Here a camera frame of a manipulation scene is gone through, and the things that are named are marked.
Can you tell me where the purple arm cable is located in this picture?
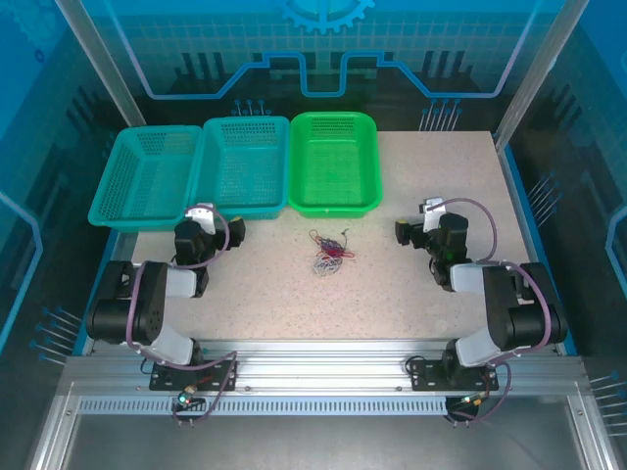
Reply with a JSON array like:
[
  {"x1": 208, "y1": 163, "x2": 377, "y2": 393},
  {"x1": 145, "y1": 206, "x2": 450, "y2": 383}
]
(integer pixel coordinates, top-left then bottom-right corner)
[
  {"x1": 428, "y1": 197, "x2": 553, "y2": 426},
  {"x1": 125, "y1": 204, "x2": 240, "y2": 428}
]

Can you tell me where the green plastic basket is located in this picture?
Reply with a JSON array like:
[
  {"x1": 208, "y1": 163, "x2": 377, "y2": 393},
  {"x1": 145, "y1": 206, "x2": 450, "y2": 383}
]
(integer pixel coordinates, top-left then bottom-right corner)
[{"x1": 287, "y1": 111, "x2": 384, "y2": 220}]

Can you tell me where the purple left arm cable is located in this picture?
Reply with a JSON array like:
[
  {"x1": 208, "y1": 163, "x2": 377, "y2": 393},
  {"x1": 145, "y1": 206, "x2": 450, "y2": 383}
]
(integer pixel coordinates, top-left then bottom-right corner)
[{"x1": 125, "y1": 204, "x2": 240, "y2": 428}]

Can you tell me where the metal frame tray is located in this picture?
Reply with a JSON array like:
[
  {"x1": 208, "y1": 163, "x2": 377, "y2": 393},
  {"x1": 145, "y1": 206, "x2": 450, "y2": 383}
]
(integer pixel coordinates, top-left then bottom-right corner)
[{"x1": 26, "y1": 381, "x2": 621, "y2": 470}]

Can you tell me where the thin red cable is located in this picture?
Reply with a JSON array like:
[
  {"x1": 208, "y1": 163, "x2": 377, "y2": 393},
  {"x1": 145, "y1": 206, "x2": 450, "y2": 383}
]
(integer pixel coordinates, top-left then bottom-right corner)
[{"x1": 308, "y1": 229, "x2": 359, "y2": 263}]

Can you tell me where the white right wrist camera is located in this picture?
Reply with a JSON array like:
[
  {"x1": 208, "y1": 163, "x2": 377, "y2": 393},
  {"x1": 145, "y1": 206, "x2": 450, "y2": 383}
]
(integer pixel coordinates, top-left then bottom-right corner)
[{"x1": 418, "y1": 196, "x2": 445, "y2": 234}]

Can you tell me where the small connector with green light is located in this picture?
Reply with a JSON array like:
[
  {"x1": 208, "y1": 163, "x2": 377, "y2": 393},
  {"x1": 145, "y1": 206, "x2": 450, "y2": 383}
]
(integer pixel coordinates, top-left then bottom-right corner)
[
  {"x1": 171, "y1": 384, "x2": 205, "y2": 411},
  {"x1": 448, "y1": 391, "x2": 492, "y2": 413}
]

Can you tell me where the slotted grey cable duct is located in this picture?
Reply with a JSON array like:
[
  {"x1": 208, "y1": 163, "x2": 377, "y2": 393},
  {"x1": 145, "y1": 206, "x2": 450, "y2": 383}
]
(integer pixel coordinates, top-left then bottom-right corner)
[{"x1": 77, "y1": 397, "x2": 450, "y2": 417}]

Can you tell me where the thin white cable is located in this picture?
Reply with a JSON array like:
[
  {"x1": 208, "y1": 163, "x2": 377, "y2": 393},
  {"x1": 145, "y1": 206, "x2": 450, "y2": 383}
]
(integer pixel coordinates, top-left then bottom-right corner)
[{"x1": 312, "y1": 256, "x2": 344, "y2": 280}]

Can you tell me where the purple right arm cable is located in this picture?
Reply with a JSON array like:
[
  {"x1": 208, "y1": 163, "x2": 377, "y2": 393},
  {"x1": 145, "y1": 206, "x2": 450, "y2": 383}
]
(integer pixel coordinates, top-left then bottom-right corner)
[{"x1": 428, "y1": 197, "x2": 553, "y2": 426}]

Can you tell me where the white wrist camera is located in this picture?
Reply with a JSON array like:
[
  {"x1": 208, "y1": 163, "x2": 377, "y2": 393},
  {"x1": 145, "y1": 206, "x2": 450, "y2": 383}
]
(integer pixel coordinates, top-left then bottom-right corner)
[
  {"x1": 418, "y1": 196, "x2": 445, "y2": 234},
  {"x1": 184, "y1": 202, "x2": 217, "y2": 239}
]

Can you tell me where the wide teal plastic basket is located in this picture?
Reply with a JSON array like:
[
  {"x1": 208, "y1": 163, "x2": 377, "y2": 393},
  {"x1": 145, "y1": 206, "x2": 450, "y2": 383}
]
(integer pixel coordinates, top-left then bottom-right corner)
[{"x1": 87, "y1": 124, "x2": 205, "y2": 232}]

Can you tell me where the aluminium frame post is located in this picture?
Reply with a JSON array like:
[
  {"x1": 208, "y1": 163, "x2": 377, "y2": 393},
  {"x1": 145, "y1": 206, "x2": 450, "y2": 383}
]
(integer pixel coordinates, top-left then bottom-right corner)
[
  {"x1": 493, "y1": 0, "x2": 592, "y2": 151},
  {"x1": 53, "y1": 0, "x2": 148, "y2": 130}
]

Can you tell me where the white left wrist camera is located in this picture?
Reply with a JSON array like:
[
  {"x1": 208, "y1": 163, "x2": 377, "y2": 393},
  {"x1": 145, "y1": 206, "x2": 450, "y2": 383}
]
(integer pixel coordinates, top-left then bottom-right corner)
[{"x1": 184, "y1": 202, "x2": 217, "y2": 239}]

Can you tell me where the narrow teal plastic basket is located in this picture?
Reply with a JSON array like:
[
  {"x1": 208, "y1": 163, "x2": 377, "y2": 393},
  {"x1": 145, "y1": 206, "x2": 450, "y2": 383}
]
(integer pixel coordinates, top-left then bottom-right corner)
[{"x1": 188, "y1": 116, "x2": 291, "y2": 221}]

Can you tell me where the aluminium mounting rail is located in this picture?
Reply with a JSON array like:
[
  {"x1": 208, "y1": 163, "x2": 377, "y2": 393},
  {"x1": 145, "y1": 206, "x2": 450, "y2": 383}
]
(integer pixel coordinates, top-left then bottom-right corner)
[{"x1": 66, "y1": 339, "x2": 589, "y2": 394}]

